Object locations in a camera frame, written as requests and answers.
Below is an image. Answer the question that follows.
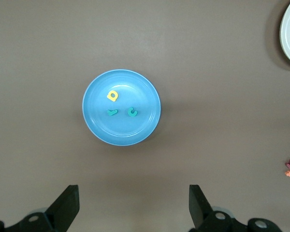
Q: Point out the yellow foam letter d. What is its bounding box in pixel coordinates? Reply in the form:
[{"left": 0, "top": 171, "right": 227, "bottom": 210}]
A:
[{"left": 106, "top": 90, "right": 118, "bottom": 102}]

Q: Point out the blue plate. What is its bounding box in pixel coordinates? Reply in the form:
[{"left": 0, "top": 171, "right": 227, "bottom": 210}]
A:
[{"left": 82, "top": 69, "right": 162, "bottom": 146}]

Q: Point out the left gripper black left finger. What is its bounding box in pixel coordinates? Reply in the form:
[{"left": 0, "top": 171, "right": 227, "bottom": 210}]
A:
[{"left": 0, "top": 185, "right": 80, "bottom": 232}]

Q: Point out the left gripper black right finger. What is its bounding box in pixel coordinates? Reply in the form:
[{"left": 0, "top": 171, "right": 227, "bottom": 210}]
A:
[{"left": 188, "top": 185, "right": 281, "bottom": 232}]

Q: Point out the brown table cover sheet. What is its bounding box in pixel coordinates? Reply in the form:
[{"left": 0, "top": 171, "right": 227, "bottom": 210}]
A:
[{"left": 0, "top": 0, "right": 290, "bottom": 232}]

